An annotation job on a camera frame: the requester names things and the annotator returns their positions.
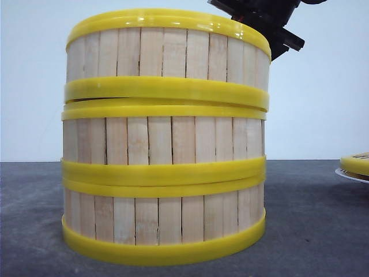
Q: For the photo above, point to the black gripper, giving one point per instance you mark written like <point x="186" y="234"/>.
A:
<point x="268" y="17"/>

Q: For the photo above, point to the bamboo steamer basket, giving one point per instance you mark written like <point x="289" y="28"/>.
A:
<point x="165" y="62"/>
<point x="167" y="231"/>
<point x="126" y="146"/>

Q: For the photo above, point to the yellow bamboo steamer lid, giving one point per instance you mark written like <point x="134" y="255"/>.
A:
<point x="357" y="163"/>

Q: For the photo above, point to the white plate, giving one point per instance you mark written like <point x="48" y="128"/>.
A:
<point x="352" y="176"/>

